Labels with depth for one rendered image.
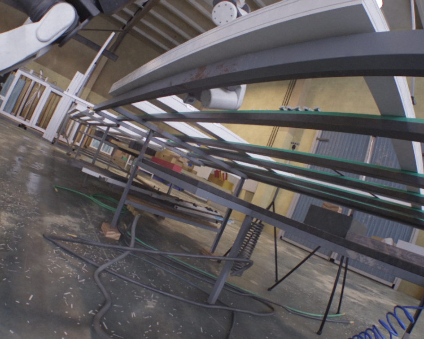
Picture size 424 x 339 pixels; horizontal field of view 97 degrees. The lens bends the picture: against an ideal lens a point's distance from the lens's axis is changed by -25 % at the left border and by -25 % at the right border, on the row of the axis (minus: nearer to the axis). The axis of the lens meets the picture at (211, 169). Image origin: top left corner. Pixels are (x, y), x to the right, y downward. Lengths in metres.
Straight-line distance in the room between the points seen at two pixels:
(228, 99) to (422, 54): 0.57
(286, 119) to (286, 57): 0.31
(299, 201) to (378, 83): 7.51
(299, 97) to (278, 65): 8.99
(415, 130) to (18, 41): 1.01
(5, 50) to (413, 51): 0.90
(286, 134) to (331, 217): 7.77
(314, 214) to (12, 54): 1.29
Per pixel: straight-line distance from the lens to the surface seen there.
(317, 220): 1.17
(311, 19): 0.42
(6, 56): 0.83
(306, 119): 0.68
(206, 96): 0.76
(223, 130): 1.45
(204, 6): 12.90
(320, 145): 8.33
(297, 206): 7.96
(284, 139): 8.78
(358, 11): 0.39
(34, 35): 0.82
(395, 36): 0.38
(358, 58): 0.38
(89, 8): 0.88
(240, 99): 0.79
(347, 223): 1.12
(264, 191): 8.41
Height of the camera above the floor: 0.57
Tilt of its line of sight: 5 degrees up
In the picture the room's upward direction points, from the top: 23 degrees clockwise
